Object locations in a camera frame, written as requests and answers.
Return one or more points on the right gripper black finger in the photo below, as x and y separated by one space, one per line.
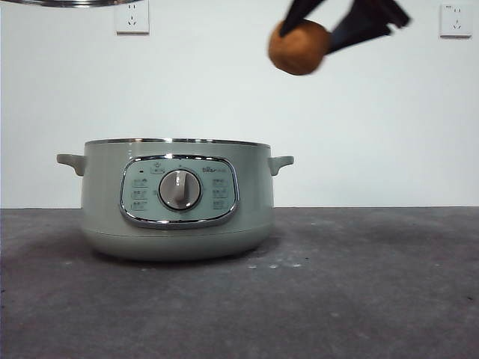
363 22
301 13

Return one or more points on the brown potato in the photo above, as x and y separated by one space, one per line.
299 50

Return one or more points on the glass lid with green knob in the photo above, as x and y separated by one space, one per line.
86 3

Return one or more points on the pale green electric cooking pot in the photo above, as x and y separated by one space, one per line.
105 209

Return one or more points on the white wall socket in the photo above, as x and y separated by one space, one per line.
454 21
131 22

